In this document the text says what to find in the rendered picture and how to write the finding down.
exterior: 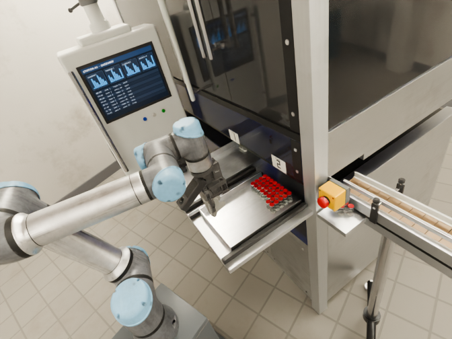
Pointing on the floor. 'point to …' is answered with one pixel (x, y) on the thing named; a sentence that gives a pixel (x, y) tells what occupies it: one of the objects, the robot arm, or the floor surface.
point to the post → (313, 130)
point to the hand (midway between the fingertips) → (212, 214)
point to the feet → (369, 317)
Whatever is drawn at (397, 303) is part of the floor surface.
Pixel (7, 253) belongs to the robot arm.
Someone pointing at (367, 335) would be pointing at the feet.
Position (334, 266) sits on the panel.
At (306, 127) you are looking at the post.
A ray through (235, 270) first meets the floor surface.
